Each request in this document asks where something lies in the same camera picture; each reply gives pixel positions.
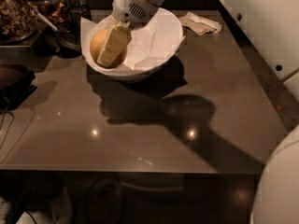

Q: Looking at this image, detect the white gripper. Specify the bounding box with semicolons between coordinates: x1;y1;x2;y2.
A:
97;0;158;67

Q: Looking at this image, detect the orange fruit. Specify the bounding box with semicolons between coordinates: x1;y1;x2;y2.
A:
90;29;126;69

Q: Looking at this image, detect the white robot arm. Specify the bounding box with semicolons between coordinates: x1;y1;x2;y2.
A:
106;0;299;224

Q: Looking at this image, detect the white bowl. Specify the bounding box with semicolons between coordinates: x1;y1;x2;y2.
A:
81;7;184;84

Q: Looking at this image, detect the white paper in bowl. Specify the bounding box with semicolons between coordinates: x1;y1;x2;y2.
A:
79;8;187;77

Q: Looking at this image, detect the dark glass cup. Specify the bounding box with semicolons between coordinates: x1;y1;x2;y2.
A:
54;21;81;59

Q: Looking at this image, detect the crumpled beige napkin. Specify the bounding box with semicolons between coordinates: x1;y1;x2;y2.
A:
178;12;222;35

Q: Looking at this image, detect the large glass jar of snacks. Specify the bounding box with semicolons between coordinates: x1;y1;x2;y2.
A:
0;0;36;45

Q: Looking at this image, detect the black device at left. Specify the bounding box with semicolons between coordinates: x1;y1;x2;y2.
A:
0;64;36;110

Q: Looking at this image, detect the white shoe under table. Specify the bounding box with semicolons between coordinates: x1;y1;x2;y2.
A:
15;186;75;224

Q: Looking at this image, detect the black wire holder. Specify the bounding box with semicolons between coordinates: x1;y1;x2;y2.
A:
68;5;92;29

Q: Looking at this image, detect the black cable on table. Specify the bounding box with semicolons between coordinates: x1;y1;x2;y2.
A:
0;96;16;149

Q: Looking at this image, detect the black cable loop on floor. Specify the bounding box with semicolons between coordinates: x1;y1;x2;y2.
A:
83;172;129;224

